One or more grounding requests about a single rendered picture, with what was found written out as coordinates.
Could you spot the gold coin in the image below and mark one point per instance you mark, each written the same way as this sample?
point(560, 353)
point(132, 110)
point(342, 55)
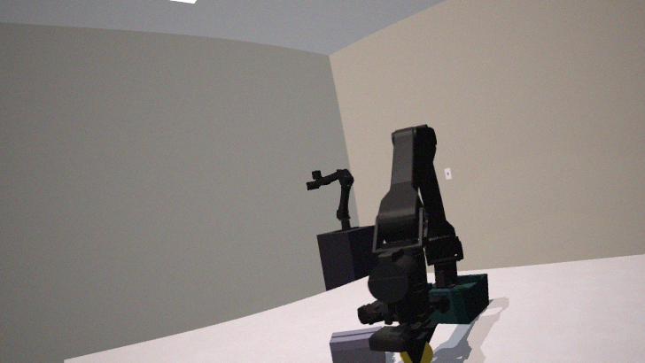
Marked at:
point(426, 358)

